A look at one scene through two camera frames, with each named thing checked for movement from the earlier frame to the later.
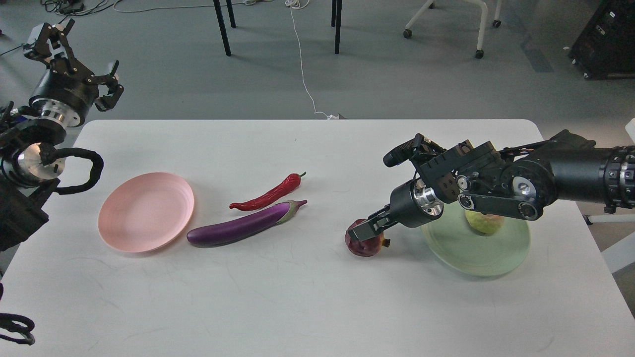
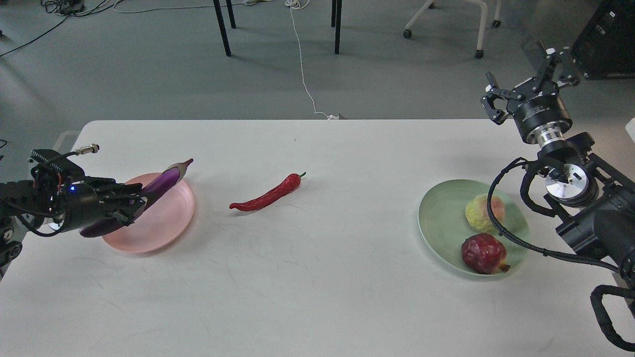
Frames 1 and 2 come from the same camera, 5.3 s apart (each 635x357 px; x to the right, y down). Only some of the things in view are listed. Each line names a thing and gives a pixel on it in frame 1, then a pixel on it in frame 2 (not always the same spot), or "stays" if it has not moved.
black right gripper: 411,204 → 540,114
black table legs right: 338,7 stays
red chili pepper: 291,183 stays
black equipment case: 604,48 stays
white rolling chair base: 408,32 stays
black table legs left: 222,25 stays
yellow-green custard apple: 486,223 stays
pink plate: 145,212 stays
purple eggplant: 227,231 → 152,193
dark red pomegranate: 364,248 → 484,254
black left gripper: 67,90 → 86,211
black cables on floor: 72,8 stays
